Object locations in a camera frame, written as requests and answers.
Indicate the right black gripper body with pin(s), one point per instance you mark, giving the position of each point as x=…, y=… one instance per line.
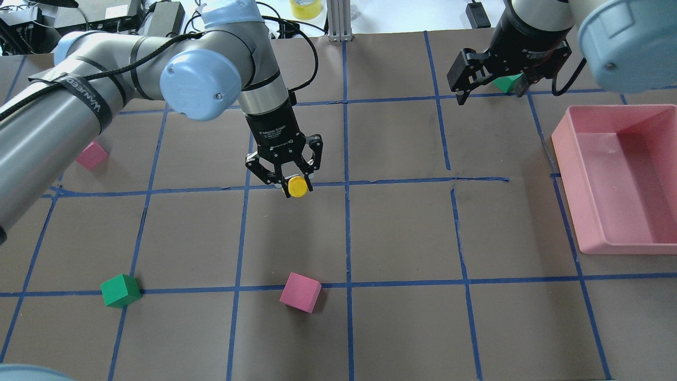
x=529, y=38

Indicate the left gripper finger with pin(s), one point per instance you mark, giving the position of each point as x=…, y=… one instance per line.
x=308, y=167
x=274, y=177

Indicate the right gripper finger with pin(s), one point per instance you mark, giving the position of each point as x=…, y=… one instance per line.
x=529, y=76
x=468, y=71

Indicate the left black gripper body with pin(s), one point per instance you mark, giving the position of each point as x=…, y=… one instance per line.
x=271, y=128

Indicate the yellow push button switch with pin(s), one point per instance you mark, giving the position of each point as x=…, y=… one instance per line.
x=297, y=186

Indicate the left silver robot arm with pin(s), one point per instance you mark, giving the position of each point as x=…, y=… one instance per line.
x=198, y=74

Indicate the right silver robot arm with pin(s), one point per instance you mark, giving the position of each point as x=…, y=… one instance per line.
x=629, y=47

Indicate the green cube near left arm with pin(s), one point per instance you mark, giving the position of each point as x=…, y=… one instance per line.
x=120, y=291

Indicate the green cube near bin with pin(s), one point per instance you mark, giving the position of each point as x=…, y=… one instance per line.
x=506, y=84

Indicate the black power adapter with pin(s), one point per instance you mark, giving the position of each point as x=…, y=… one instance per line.
x=477, y=15

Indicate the pink plastic bin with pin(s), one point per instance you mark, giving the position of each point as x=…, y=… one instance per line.
x=617, y=163

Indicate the yellow tape roll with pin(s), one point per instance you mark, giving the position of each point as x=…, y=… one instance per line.
x=305, y=9

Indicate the pink cube near centre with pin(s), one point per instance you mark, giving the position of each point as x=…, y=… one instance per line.
x=300, y=292

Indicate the pink cube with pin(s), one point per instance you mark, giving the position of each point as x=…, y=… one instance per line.
x=92, y=155
x=300, y=292

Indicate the pink cube far side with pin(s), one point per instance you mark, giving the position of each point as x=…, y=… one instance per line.
x=92, y=155

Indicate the aluminium frame post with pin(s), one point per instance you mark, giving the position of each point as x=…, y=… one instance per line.
x=339, y=21

